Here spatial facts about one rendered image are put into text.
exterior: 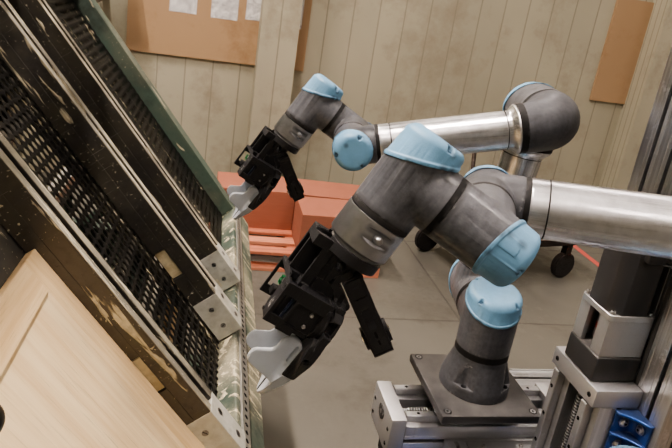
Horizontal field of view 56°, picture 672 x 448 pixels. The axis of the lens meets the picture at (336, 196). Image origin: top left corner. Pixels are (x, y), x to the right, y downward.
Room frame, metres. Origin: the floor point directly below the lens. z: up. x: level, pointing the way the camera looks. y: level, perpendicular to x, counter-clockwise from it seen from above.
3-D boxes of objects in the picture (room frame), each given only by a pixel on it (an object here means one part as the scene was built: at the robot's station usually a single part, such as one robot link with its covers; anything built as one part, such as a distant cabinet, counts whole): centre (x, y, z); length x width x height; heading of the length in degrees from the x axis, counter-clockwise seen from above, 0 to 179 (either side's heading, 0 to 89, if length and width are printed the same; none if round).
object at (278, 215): (4.10, 0.27, 0.21); 1.17 x 0.78 x 0.41; 103
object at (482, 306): (1.21, -0.36, 1.20); 0.13 x 0.12 x 0.14; 2
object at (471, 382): (1.20, -0.36, 1.09); 0.15 x 0.15 x 0.10
